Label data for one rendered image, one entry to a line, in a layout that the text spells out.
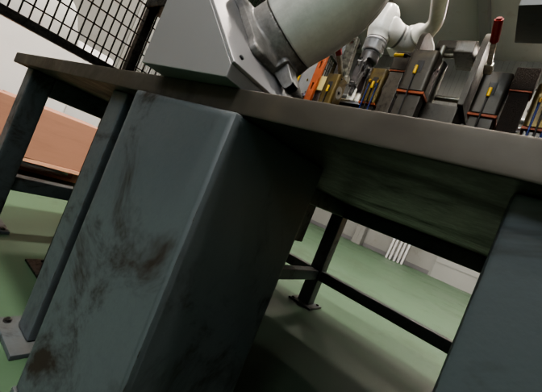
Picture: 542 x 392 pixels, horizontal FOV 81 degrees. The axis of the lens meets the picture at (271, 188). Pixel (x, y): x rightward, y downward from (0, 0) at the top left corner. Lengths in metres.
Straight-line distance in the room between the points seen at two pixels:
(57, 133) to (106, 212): 1.98
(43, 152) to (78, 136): 0.24
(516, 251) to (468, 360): 0.11
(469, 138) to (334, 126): 0.14
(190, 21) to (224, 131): 0.22
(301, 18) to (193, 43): 0.20
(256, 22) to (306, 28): 0.10
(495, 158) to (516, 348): 0.17
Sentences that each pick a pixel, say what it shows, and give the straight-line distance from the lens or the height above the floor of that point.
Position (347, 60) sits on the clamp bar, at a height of 1.13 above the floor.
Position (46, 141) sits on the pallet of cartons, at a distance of 2.63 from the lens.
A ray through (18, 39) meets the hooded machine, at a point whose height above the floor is 0.96.
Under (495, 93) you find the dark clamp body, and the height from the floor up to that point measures 1.02.
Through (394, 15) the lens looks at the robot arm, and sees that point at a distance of 1.53.
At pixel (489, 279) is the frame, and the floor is 0.57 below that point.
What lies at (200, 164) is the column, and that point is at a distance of 0.50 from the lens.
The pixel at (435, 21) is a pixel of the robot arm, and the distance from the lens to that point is 1.45.
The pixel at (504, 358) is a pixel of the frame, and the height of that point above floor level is 0.51.
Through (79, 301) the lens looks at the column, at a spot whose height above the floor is 0.25.
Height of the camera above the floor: 0.57
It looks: level
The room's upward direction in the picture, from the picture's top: 22 degrees clockwise
